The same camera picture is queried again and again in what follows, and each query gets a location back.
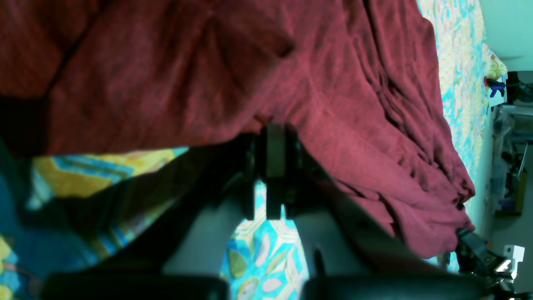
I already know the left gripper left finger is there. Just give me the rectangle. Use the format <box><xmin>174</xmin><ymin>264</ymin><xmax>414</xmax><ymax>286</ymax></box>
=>
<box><xmin>42</xmin><ymin>133</ymin><xmax>272</xmax><ymax>300</ymax></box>

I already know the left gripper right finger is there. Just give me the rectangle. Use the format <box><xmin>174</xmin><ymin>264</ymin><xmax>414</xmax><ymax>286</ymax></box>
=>
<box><xmin>275</xmin><ymin>125</ymin><xmax>486</xmax><ymax>300</ymax></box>

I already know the dark red t-shirt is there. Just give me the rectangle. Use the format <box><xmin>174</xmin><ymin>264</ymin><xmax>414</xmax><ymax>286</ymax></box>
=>
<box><xmin>1</xmin><ymin>0</ymin><xmax>475</xmax><ymax>258</ymax></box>

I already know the blue orange clamp bottom left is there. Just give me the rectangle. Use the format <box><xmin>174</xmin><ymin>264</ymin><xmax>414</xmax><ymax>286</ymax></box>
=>
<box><xmin>484</xmin><ymin>76</ymin><xmax>506</xmax><ymax>98</ymax></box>

